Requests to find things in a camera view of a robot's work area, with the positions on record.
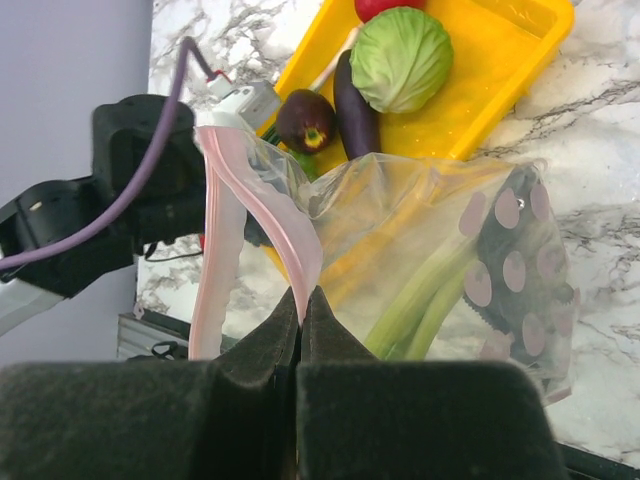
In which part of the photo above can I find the red tomato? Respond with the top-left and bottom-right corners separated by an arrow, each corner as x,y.
354,0 -> 426,23

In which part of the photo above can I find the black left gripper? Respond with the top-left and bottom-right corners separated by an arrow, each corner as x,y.
91,94 -> 206,250

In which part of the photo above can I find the purple eggplant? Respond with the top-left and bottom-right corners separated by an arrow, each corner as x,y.
333,49 -> 382,160

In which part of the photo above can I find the clear pink-dotted zip bag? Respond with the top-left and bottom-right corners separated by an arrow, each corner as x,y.
189,126 -> 579,404

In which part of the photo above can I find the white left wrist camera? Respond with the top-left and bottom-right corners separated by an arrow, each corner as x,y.
195,70 -> 281,133

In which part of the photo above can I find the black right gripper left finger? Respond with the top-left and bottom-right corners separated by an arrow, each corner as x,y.
1,293 -> 299,479

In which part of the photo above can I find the dark purple round fruit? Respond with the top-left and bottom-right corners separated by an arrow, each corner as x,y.
275,89 -> 337,154

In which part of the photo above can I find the yellow plastic tray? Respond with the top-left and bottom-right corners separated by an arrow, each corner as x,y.
257,0 -> 576,281

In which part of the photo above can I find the green cabbage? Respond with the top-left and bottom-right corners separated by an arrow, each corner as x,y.
350,6 -> 454,114

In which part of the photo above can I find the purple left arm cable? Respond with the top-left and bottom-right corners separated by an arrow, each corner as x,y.
0,35 -> 221,274

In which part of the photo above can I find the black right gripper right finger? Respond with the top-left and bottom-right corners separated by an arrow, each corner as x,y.
296,289 -> 568,479

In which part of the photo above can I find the green celery stalk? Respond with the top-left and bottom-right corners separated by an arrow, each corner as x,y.
364,241 -> 477,360

